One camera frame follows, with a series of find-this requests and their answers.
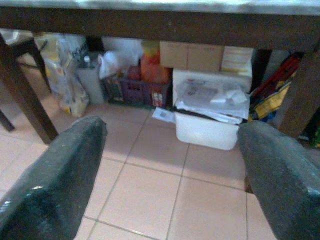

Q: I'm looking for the dark wooden chair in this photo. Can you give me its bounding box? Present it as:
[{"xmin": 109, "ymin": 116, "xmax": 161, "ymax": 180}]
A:
[{"xmin": 0, "ymin": 29, "xmax": 53, "ymax": 133}]

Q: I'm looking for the brown cardboard box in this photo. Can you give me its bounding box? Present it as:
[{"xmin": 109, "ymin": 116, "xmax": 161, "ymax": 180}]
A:
[{"xmin": 159, "ymin": 41, "xmax": 225, "ymax": 73}]

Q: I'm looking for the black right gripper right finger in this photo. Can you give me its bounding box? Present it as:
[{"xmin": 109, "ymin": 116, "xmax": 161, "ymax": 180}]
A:
[{"xmin": 236, "ymin": 120, "xmax": 320, "ymax": 240}]

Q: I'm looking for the white plastic bag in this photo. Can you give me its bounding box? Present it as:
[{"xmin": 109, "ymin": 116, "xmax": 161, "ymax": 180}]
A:
[{"xmin": 97, "ymin": 50, "xmax": 120, "ymax": 80}]

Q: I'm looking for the white plastic bin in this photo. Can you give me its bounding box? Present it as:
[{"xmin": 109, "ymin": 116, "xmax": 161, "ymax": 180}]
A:
[{"xmin": 174, "ymin": 111, "xmax": 240, "ymax": 151}]

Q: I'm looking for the white large box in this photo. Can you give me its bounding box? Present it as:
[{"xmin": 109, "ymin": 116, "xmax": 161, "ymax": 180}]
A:
[{"xmin": 172, "ymin": 68, "xmax": 253, "ymax": 107}]

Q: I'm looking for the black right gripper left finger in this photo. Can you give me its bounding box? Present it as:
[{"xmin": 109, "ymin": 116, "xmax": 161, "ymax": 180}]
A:
[{"xmin": 0, "ymin": 115, "xmax": 108, "ymax": 240}]

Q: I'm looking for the white and yellow carton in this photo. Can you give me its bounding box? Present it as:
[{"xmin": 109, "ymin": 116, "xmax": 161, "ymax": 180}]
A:
[{"xmin": 220, "ymin": 46, "xmax": 255, "ymax": 76}]

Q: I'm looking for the purple plastic crate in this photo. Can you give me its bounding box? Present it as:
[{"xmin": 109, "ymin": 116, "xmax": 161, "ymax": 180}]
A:
[{"xmin": 104, "ymin": 74, "xmax": 173, "ymax": 108}]

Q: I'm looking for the dark wooden dining table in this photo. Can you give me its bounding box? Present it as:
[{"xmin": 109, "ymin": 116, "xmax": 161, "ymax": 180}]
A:
[{"xmin": 0, "ymin": 0, "xmax": 320, "ymax": 145}]

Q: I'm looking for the pile of papers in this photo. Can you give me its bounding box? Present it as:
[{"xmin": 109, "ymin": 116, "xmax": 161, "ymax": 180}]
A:
[{"xmin": 173, "ymin": 77, "xmax": 251, "ymax": 125}]

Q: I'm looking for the white paper sheet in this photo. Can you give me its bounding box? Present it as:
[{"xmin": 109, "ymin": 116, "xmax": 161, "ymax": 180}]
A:
[{"xmin": 151, "ymin": 106, "xmax": 176, "ymax": 124}]

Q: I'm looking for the clear yellow plastic bag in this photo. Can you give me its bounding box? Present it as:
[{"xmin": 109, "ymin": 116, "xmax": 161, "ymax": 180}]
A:
[{"xmin": 44, "ymin": 37, "xmax": 90, "ymax": 118}]

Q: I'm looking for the yellow and blue bag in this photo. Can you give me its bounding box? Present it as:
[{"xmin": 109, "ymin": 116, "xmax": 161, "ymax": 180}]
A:
[{"xmin": 248, "ymin": 79, "xmax": 293, "ymax": 123}]

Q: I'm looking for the orange plastic bag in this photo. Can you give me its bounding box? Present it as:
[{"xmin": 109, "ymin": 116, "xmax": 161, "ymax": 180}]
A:
[{"xmin": 139, "ymin": 41, "xmax": 171, "ymax": 85}]

